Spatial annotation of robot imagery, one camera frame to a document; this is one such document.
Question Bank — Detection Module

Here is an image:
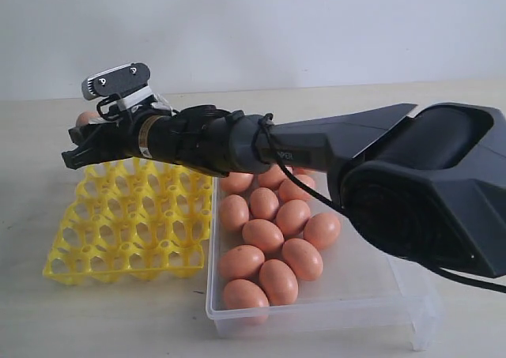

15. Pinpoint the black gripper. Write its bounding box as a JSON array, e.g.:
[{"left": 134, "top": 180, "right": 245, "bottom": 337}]
[{"left": 62, "top": 113, "right": 186, "bottom": 170}]

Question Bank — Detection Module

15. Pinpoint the brown egg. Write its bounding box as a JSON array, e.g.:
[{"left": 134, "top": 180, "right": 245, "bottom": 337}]
[
  {"left": 257, "top": 164, "right": 287, "bottom": 190},
  {"left": 242, "top": 219, "right": 285, "bottom": 254},
  {"left": 303, "top": 213, "right": 342, "bottom": 251},
  {"left": 249, "top": 187, "right": 279, "bottom": 220},
  {"left": 218, "top": 244, "right": 265, "bottom": 281},
  {"left": 75, "top": 111, "right": 100, "bottom": 127},
  {"left": 275, "top": 199, "right": 311, "bottom": 238},
  {"left": 222, "top": 279, "right": 270, "bottom": 310},
  {"left": 219, "top": 172, "right": 255, "bottom": 194},
  {"left": 219, "top": 194, "right": 250, "bottom": 232},
  {"left": 281, "top": 238, "right": 323, "bottom": 281},
  {"left": 278, "top": 174, "right": 315, "bottom": 202},
  {"left": 259, "top": 259, "right": 299, "bottom": 306}
]

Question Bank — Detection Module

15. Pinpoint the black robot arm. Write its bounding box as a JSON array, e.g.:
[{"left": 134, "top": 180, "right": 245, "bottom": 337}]
[{"left": 62, "top": 103, "right": 505, "bottom": 278}]

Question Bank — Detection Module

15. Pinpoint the yellow plastic egg tray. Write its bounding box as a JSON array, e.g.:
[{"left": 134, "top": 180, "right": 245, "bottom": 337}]
[{"left": 43, "top": 158, "right": 214, "bottom": 285}]

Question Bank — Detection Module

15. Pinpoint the clear plastic container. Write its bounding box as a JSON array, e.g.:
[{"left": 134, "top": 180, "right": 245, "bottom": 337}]
[{"left": 206, "top": 181, "right": 442, "bottom": 351}]

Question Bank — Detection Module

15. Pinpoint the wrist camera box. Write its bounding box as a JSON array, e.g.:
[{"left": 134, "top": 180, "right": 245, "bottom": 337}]
[{"left": 81, "top": 62, "right": 151, "bottom": 100}]

